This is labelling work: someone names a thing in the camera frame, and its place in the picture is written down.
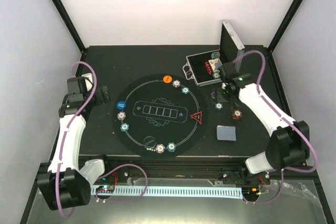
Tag blue small blind button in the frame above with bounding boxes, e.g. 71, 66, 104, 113
116, 101, 127, 110

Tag teal poker chip stack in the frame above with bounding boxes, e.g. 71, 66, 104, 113
215, 102, 223, 110

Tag white chip mat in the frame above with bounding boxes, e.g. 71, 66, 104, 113
172, 80, 181, 88
155, 144, 165, 154
117, 111, 126, 121

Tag brown poker chip stack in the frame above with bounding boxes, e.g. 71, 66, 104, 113
232, 109, 242, 120

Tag teal chip mat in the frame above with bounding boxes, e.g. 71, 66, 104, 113
166, 142, 176, 152
181, 87, 190, 94
120, 123, 130, 132

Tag red triangular dealer marker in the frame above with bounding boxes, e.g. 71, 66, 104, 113
190, 111, 203, 124

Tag teal chip mat top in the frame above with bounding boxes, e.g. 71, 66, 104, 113
181, 87, 190, 94

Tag blue playing card deck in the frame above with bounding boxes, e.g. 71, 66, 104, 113
216, 125, 236, 141

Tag white chip mat top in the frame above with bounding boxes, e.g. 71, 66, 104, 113
172, 80, 181, 88

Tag orange big blind button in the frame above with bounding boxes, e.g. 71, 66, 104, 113
163, 75, 173, 83

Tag white chip mat bottom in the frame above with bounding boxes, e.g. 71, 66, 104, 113
155, 144, 165, 154

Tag teal chip mat bottom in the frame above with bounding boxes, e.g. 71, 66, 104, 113
166, 142, 176, 152

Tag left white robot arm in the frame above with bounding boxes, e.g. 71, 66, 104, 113
37, 73, 113, 210

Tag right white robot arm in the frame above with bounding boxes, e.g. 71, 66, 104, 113
215, 63, 312, 184

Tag teal chips case front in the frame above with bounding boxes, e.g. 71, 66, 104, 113
213, 72, 220, 79

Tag teal chips case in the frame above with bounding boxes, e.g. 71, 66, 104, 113
211, 51, 220, 59
213, 72, 220, 79

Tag boxed card deck in case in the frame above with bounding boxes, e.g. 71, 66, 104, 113
208, 58, 223, 72

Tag red dice in case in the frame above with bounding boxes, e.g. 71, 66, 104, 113
204, 61, 213, 75

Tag aluminium poker chip case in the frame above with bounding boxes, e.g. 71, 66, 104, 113
182, 20, 245, 87

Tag teal chips case back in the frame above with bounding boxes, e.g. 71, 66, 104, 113
211, 51, 220, 59

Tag round black poker mat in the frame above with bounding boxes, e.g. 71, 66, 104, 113
112, 73, 208, 159

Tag small circuit board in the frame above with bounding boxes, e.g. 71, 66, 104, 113
96, 185, 115, 194

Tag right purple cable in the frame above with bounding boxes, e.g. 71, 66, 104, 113
232, 50, 319, 205

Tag light blue cable duct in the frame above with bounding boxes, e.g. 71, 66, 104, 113
91, 185, 243, 199

